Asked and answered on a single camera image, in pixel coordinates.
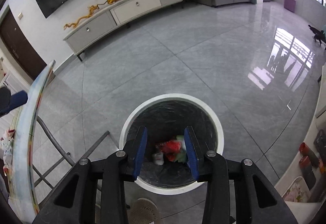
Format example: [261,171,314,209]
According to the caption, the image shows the black stand legs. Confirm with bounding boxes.
[308,25,326,50]

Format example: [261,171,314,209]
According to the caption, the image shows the white wall cabinet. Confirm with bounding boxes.
[0,56,28,94]

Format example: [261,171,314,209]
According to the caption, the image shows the grey metal table frame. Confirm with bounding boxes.
[32,116,110,187]

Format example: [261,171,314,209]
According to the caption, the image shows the beige slipper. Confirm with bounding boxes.
[130,198,162,224]

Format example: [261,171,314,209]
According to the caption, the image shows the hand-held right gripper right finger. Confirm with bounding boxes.
[184,126,299,224]

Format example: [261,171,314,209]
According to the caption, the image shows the white and red toy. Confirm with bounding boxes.
[0,127,16,176]

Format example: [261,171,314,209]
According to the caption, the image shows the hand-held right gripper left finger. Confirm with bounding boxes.
[33,126,148,224]

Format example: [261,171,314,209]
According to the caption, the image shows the white low furniture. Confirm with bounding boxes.
[278,66,326,224]

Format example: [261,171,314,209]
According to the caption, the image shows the brown door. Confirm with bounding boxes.
[0,5,47,80]

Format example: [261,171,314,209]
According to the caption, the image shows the red crumpled wrapper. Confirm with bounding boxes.
[156,140,182,162]

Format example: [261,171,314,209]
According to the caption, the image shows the green wrapper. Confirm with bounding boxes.
[176,135,189,163]

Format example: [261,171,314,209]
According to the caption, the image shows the white television cabinet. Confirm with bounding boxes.
[63,0,198,62]

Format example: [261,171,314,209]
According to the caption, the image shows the white round trash bin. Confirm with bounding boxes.
[119,94,225,194]

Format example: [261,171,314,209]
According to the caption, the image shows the golden dragon ornament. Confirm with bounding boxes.
[64,0,127,29]

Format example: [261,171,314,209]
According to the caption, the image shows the red jar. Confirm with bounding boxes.
[299,142,310,156]
[299,156,312,169]

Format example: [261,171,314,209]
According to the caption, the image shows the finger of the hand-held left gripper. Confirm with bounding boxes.
[0,88,28,116]

